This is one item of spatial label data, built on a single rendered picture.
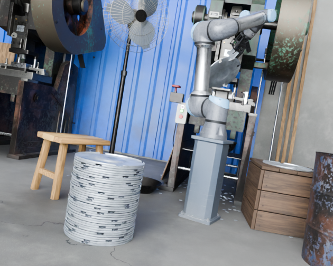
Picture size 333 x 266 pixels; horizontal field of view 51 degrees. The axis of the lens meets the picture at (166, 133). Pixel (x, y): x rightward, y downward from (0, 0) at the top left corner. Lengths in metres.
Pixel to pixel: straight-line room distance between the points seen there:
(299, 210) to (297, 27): 1.15
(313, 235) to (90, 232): 0.93
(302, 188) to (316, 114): 2.06
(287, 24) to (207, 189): 1.21
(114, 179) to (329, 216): 0.88
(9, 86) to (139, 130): 1.55
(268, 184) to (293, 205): 0.17
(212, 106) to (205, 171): 0.35
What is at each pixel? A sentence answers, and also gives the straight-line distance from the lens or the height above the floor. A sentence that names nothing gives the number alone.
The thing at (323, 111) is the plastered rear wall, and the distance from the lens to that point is 4.00.
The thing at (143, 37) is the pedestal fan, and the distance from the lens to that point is 3.07.
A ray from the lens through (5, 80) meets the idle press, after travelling 3.17.
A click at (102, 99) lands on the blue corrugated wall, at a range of 4.18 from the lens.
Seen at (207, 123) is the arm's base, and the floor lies 0.52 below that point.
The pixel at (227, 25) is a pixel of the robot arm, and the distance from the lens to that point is 1.95.
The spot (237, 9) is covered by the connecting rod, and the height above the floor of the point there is 1.39.
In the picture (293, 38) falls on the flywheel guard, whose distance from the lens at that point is 2.48.
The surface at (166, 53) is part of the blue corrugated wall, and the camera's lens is 4.03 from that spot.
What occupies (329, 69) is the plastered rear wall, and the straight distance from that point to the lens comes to 4.06.
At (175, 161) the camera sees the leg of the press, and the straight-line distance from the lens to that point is 2.51.
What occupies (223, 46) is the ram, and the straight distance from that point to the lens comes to 2.74.
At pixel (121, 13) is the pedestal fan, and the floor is 1.28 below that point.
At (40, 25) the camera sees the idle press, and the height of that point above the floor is 1.06.
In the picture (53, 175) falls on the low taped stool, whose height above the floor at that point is 0.12.
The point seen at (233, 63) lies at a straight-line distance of 2.56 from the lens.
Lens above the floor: 0.54
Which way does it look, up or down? 3 degrees down
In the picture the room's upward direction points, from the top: 9 degrees clockwise
